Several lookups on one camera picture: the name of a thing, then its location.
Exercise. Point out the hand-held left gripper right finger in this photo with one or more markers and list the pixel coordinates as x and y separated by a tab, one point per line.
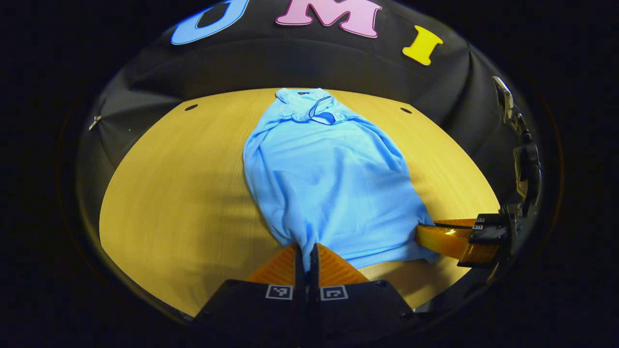
314	275

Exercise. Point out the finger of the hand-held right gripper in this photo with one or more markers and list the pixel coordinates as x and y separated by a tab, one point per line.
449	241
488	219

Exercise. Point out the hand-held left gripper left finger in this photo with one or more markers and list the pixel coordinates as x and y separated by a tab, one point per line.
300	270

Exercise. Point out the light blue T-shirt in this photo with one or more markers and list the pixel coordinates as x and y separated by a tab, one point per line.
329	183

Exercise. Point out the black backdrop cloth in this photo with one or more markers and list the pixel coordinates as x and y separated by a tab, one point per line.
290	63

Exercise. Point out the silver backdrop clip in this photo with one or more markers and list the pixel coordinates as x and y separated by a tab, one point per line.
95	122

